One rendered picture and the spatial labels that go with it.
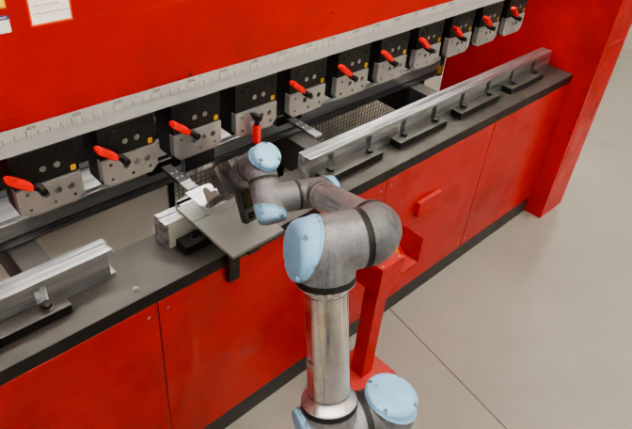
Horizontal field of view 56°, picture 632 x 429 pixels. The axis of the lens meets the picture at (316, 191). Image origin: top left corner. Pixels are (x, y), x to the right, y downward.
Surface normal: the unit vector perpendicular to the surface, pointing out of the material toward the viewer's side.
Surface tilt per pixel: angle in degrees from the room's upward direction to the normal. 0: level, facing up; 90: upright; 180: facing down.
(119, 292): 0
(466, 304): 0
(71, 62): 90
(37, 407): 90
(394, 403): 8
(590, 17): 90
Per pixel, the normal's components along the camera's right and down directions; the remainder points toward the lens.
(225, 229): 0.07, -0.81
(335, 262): 0.36, 0.31
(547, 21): -0.72, 0.36
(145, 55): 0.69, 0.47
